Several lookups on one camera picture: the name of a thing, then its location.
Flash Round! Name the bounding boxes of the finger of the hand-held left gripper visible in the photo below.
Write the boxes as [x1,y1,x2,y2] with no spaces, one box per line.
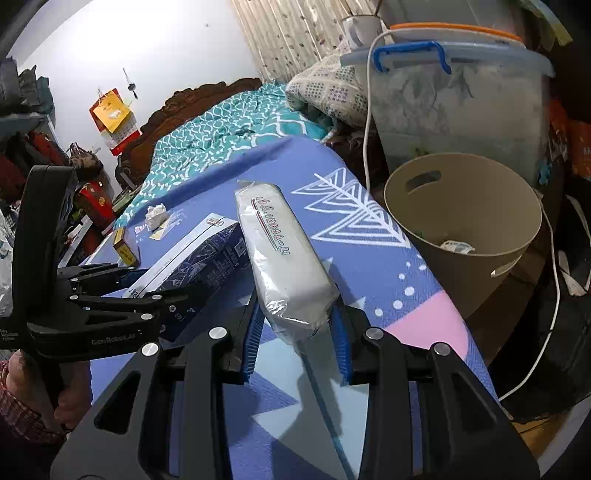
[69,281,209,325]
[58,262,140,297]

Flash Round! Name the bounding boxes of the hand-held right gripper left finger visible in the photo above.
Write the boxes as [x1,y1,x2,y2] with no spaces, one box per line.
[50,295,267,480]

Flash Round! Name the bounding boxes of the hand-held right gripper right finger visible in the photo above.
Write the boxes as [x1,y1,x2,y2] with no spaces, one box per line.
[329,302,541,480]

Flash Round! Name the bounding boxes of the small yellow box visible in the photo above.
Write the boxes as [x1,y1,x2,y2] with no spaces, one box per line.
[112,226,140,267]

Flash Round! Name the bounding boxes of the dark blue white carton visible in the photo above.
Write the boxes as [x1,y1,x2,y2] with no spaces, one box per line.
[124,213,254,343]

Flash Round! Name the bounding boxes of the small clear wrapper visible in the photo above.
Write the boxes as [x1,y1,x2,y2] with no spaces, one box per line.
[150,213,182,241]

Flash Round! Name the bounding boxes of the small white tissue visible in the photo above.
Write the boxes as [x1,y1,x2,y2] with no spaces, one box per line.
[145,204,167,230]

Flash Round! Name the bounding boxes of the white tissue pack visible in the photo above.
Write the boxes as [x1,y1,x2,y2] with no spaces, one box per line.
[235,180,341,346]

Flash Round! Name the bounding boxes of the beige plastic bin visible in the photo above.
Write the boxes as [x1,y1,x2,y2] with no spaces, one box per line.
[384,153,543,320]

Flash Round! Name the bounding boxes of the person's left forearm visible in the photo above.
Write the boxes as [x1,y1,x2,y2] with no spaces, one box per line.
[0,360,63,445]

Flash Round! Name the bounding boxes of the person's left hand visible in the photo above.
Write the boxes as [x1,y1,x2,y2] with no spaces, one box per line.
[7,353,93,432]

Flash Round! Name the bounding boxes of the red gift bag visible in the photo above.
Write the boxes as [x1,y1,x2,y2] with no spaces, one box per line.
[74,182,116,227]

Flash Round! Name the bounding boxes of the row of red black bags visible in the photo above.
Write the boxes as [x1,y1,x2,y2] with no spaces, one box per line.
[0,131,70,199]

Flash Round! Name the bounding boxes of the brown handbag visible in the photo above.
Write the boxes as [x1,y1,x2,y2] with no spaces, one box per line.
[69,143,105,171]

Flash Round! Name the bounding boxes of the grey metal shelf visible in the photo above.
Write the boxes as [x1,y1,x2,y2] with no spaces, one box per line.
[0,113,58,222]

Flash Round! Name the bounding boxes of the teal patterned bed blanket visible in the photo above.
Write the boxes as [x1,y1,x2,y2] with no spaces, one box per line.
[113,83,333,232]

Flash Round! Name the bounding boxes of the carved wooden headboard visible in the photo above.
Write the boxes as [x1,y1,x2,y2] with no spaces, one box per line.
[115,78,264,195]

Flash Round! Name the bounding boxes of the patterned pillow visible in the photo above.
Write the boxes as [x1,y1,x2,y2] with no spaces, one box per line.
[285,54,377,127]

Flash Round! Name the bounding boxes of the beige leaf print curtain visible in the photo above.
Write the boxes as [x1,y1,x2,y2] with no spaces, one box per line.
[231,0,384,84]

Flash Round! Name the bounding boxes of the white mug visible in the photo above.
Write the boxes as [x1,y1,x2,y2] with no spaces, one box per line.
[342,16,384,49]

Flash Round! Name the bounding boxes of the white flat device orange edge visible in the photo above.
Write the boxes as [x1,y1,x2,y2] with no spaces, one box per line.
[390,22,527,47]

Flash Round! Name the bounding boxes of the red yellow wall calendar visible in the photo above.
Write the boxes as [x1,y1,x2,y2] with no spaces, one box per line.
[90,90,141,155]

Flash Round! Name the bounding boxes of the large black bag white straps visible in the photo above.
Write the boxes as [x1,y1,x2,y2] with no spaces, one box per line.
[501,194,591,421]

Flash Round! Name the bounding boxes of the white cable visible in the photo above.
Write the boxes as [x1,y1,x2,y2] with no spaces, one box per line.
[362,23,561,402]

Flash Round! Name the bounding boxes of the clear storage box blue handle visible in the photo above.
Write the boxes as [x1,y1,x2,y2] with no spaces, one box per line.
[342,41,555,195]

